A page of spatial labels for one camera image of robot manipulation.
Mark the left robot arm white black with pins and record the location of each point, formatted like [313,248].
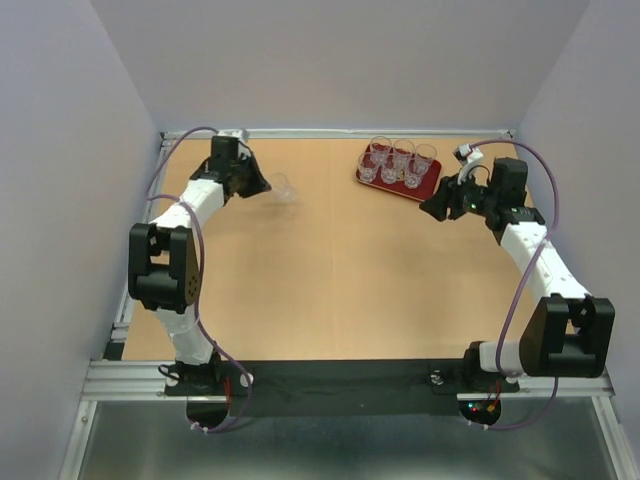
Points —
[166,261]

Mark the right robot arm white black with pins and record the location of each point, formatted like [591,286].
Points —
[568,333]

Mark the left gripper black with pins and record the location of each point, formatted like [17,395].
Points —
[259,184]

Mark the red tray gold emblem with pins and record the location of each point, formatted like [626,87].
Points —
[424,191]

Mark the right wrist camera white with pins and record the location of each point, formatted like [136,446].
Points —
[469,157]

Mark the clear shot glass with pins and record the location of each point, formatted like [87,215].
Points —
[367,168]
[282,188]
[379,149]
[402,151]
[389,172]
[414,173]
[423,158]

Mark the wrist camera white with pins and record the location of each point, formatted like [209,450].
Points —
[469,157]
[241,134]

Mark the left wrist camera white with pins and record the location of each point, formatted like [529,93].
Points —
[241,134]

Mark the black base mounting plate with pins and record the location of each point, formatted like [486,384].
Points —
[219,391]

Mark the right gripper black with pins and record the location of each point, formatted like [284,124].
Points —
[447,195]

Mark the aluminium table frame rail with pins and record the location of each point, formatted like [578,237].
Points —
[345,272]

